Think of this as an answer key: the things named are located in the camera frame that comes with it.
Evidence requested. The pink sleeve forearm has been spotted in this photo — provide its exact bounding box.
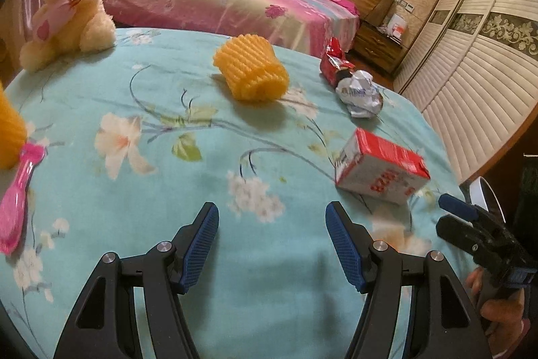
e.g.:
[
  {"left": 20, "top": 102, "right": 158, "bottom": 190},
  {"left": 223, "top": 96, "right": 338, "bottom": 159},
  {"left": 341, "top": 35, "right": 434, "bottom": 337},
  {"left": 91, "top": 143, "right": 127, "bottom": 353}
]
[{"left": 487, "top": 318, "right": 532, "bottom": 358}]

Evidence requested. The round metal trash bin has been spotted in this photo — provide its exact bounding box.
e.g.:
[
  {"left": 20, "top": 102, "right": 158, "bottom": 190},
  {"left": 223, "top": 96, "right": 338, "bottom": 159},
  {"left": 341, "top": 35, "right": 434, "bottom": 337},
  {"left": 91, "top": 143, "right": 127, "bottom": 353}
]
[{"left": 469, "top": 177, "right": 505, "bottom": 222}]

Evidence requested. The person right hand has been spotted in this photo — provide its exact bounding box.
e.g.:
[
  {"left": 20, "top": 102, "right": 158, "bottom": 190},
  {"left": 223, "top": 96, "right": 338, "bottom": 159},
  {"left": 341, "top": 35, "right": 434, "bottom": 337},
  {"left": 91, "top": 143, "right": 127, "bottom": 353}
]
[{"left": 479, "top": 289, "right": 525, "bottom": 345}]

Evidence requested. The red white carton box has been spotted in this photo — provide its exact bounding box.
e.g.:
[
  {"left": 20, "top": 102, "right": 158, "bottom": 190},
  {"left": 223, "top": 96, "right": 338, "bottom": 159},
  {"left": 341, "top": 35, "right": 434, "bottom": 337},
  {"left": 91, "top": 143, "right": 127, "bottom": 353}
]
[{"left": 335, "top": 128, "right": 430, "bottom": 205}]

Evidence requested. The white louvered wardrobe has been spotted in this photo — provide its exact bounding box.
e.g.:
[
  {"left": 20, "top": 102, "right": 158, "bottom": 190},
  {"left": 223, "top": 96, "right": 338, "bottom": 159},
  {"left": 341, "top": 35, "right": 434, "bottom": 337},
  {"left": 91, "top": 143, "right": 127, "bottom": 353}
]
[{"left": 395, "top": 0, "right": 537, "bottom": 182}]

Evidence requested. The pink hair brush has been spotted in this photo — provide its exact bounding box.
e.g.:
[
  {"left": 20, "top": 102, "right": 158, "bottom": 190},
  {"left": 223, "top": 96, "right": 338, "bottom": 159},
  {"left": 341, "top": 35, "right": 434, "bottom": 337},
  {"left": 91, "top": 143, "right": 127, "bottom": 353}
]
[{"left": 1, "top": 143, "right": 46, "bottom": 255}]

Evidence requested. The crumpled silver wrapper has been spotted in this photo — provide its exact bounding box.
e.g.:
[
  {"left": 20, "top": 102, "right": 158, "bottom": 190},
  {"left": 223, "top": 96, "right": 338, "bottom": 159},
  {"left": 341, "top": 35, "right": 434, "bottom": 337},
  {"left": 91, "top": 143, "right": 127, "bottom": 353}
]
[{"left": 336, "top": 70, "right": 383, "bottom": 118}]

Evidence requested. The teal floral table cloth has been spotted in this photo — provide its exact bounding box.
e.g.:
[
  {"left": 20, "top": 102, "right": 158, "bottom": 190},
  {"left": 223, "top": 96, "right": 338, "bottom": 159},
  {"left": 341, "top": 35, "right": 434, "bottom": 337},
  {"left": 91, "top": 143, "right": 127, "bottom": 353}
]
[{"left": 1, "top": 28, "right": 472, "bottom": 358}]

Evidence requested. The wooden nightstand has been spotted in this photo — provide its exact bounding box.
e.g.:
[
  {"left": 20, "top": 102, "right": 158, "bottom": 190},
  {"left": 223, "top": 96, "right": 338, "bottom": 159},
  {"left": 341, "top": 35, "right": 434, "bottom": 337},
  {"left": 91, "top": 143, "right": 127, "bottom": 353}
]
[{"left": 353, "top": 22, "right": 406, "bottom": 76}]

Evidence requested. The white box on nightstand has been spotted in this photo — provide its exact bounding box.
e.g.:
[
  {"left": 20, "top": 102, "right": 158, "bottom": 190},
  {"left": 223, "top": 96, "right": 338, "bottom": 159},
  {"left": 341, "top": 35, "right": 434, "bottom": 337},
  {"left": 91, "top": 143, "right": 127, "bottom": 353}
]
[{"left": 386, "top": 14, "right": 408, "bottom": 43}]

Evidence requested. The red snack wrapper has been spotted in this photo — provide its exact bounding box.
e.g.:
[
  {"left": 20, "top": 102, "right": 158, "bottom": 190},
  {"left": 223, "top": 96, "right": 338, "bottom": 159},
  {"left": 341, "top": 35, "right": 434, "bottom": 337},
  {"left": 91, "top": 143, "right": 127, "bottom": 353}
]
[{"left": 320, "top": 37, "right": 356, "bottom": 88}]

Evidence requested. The orange foam fruit net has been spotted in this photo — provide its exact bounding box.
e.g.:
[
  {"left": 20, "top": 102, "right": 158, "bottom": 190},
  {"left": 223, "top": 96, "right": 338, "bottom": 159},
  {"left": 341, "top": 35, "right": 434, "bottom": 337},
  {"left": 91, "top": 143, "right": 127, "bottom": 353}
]
[{"left": 213, "top": 34, "right": 290, "bottom": 102}]

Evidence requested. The bed with floral sheet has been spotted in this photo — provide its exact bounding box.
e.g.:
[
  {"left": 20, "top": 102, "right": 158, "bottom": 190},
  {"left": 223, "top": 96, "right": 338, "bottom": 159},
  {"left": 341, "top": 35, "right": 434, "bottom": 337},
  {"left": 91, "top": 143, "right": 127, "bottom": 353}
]
[{"left": 103, "top": 0, "right": 359, "bottom": 58}]

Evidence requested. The cream teddy bear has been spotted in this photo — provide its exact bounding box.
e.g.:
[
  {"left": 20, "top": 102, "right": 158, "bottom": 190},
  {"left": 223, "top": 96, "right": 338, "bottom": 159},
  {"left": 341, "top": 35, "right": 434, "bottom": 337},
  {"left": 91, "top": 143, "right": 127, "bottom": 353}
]
[{"left": 19, "top": 0, "right": 116, "bottom": 72}]

